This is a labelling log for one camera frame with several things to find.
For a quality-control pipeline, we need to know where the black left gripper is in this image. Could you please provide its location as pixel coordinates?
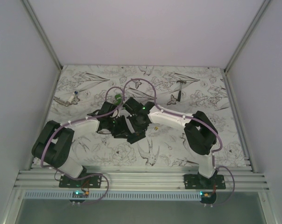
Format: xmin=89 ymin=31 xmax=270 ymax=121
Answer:
xmin=107 ymin=115 xmax=132 ymax=139

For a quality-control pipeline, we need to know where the black fuse box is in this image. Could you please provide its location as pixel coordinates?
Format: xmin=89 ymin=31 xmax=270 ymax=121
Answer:
xmin=127 ymin=131 xmax=146 ymax=144

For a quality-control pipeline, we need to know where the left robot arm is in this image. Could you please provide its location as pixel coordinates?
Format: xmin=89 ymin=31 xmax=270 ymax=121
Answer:
xmin=31 ymin=101 xmax=133 ymax=188

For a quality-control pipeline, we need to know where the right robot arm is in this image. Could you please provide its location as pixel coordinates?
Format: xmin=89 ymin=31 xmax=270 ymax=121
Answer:
xmin=123 ymin=98 xmax=218 ymax=189

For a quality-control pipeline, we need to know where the green object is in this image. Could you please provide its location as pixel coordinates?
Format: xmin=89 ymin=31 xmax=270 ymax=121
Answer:
xmin=114 ymin=94 xmax=122 ymax=106

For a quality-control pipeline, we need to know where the metal clamp tool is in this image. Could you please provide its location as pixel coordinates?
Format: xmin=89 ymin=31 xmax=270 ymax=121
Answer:
xmin=54 ymin=95 xmax=80 ymax=107

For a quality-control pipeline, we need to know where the small hammer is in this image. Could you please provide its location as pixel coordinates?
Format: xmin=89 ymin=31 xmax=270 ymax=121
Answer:
xmin=177 ymin=80 xmax=185 ymax=102

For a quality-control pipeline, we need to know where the left controller board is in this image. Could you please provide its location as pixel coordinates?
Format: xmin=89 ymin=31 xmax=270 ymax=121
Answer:
xmin=69 ymin=190 xmax=89 ymax=206

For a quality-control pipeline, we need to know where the controller board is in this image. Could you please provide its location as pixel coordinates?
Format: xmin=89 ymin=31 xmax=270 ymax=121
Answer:
xmin=200 ymin=191 xmax=217 ymax=207
xmin=69 ymin=190 xmax=89 ymax=206

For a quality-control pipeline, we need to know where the right controller board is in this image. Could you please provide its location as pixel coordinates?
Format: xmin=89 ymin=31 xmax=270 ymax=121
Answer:
xmin=200 ymin=191 xmax=217 ymax=207

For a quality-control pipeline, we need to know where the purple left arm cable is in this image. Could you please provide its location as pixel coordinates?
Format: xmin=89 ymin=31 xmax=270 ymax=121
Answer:
xmin=39 ymin=86 xmax=127 ymax=206

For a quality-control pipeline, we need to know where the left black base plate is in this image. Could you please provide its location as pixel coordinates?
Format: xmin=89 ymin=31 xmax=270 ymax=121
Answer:
xmin=59 ymin=173 xmax=102 ymax=189

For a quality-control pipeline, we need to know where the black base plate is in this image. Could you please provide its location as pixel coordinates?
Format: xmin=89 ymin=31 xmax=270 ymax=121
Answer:
xmin=59 ymin=173 xmax=102 ymax=189
xmin=183 ymin=173 xmax=226 ymax=190

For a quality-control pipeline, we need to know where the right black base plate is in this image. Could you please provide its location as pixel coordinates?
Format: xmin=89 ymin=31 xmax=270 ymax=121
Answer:
xmin=183 ymin=173 xmax=226 ymax=190

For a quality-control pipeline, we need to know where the grey slotted cable duct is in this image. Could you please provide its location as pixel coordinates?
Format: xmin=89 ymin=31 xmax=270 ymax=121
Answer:
xmin=23 ymin=190 xmax=201 ymax=201

